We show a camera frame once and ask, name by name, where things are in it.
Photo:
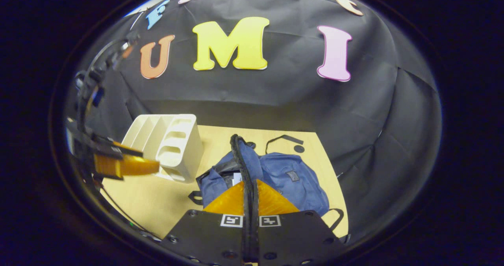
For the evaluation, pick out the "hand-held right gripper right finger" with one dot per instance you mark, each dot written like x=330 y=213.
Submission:
x=291 y=238

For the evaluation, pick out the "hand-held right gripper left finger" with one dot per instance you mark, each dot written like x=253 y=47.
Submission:
x=212 y=238

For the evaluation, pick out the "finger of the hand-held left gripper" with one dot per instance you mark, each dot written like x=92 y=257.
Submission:
x=130 y=166
x=110 y=148

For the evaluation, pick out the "blue schoolbag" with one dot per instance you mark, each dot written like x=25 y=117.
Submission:
x=291 y=183

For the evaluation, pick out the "white plastic bookshelf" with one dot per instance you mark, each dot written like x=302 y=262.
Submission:
x=185 y=147

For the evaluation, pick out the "white cover book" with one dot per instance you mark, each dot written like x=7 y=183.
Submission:
x=236 y=178

